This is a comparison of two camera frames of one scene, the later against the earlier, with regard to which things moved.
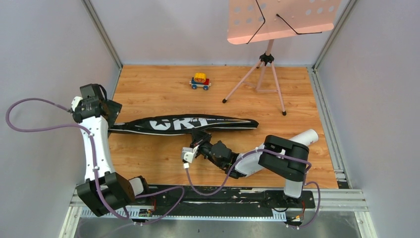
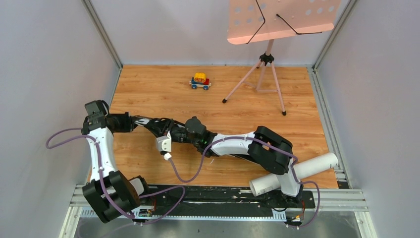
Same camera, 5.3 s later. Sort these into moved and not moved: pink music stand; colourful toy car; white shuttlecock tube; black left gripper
Moved: black left gripper; white shuttlecock tube
Not moved: pink music stand; colourful toy car
